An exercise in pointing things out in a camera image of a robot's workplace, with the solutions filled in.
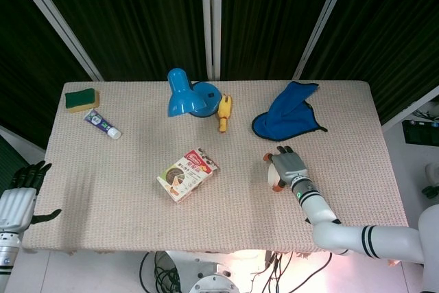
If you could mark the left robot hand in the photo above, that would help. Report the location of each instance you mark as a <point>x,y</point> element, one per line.
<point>15,200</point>

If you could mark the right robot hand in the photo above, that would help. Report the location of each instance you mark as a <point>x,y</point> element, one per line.
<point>289,167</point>

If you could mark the white paper cup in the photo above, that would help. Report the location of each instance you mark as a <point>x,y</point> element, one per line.
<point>272,174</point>

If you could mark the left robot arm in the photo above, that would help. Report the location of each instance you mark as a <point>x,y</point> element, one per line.
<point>7,252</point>

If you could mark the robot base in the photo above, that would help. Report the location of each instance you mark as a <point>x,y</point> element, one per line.
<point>214,276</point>

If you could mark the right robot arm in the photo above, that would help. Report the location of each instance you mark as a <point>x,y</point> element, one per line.
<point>343,224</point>

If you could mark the blue cloth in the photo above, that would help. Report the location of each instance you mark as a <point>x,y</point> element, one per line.
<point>286,114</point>

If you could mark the yellow rubber chicken toy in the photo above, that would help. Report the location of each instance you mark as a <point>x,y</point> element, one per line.
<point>224,113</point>

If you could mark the woven pink tablecloth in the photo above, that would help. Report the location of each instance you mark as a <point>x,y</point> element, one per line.
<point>205,224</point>

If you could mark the snack box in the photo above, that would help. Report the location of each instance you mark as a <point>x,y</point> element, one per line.
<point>188,175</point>

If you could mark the toothpaste tube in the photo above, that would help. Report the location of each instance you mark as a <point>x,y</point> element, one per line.
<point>101,123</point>

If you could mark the green yellow sponge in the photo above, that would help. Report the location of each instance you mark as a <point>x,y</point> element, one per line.
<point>81,99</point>

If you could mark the blue desk lamp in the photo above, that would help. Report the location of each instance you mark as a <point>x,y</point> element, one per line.
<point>192,95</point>

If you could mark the black equipment box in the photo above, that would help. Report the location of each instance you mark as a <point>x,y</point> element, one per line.
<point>420,131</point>

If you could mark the white machine with green parts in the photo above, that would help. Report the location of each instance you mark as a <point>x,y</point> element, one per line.
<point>431,179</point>

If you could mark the white folding screen frame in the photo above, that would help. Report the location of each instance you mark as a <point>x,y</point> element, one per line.
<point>211,20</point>

